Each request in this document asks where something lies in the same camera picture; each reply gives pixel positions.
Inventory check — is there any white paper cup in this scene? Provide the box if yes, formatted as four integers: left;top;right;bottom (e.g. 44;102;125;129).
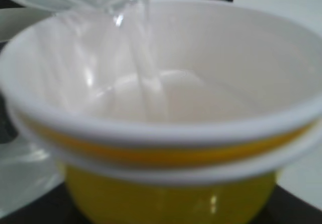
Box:
1;0;321;148

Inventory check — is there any clear water bottle green label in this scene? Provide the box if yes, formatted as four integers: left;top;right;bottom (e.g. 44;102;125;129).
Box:
13;0;179;37

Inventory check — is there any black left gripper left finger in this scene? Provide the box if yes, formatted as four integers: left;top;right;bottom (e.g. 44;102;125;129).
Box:
1;184;88;224

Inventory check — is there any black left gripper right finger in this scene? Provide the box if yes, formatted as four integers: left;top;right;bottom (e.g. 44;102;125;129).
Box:
264;186;321;224

